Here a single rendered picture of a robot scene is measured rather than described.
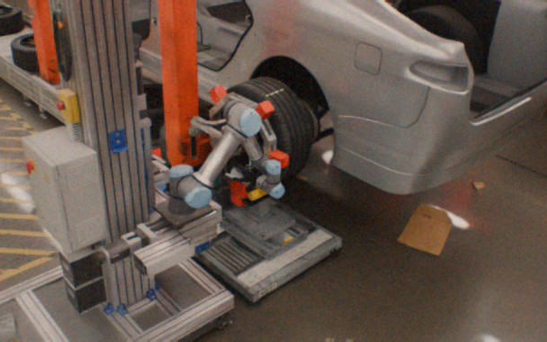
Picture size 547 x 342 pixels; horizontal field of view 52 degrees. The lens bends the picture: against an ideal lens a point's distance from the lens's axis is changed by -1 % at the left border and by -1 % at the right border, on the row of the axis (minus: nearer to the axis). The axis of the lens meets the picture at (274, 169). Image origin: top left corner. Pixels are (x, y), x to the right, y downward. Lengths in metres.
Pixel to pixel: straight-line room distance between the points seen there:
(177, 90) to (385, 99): 1.27
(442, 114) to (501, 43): 1.72
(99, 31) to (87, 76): 0.19
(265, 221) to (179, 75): 1.12
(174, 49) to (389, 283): 1.99
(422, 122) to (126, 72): 1.48
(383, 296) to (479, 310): 0.59
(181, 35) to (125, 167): 1.01
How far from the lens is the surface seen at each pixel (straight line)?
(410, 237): 4.21
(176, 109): 3.59
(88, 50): 2.48
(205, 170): 2.66
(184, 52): 3.48
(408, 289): 3.78
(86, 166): 2.61
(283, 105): 3.31
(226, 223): 3.91
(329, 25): 3.21
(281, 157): 3.22
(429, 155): 3.10
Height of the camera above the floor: 2.46
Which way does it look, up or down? 30 degrees down
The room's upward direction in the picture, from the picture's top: 3 degrees clockwise
